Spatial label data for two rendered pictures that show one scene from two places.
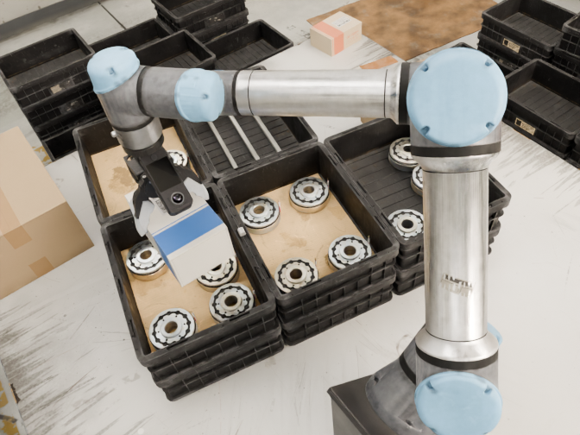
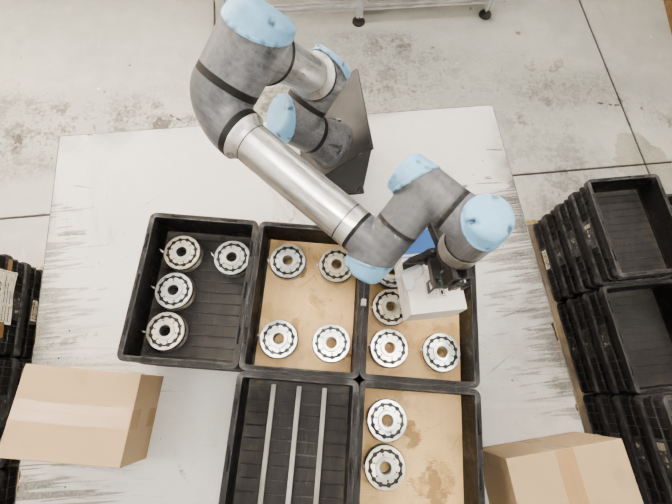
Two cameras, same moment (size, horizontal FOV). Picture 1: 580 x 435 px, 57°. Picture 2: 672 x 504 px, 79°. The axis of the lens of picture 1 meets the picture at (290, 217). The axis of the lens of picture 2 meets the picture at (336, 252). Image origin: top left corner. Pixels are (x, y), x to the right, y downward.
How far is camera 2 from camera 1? 1.02 m
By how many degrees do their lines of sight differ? 58
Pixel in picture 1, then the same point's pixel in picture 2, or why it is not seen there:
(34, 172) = not seen: outside the picture
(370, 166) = (205, 344)
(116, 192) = (448, 466)
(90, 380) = (499, 311)
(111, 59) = (490, 210)
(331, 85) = (293, 155)
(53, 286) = (519, 419)
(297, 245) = (317, 298)
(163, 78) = (445, 179)
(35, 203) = (538, 475)
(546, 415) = not seen: hidden behind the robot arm
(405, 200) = (209, 289)
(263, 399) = not seen: hidden behind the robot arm
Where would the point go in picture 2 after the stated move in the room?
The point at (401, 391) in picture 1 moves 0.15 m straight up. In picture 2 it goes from (335, 127) to (337, 91)
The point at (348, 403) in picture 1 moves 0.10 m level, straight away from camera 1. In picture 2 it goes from (366, 137) to (347, 162)
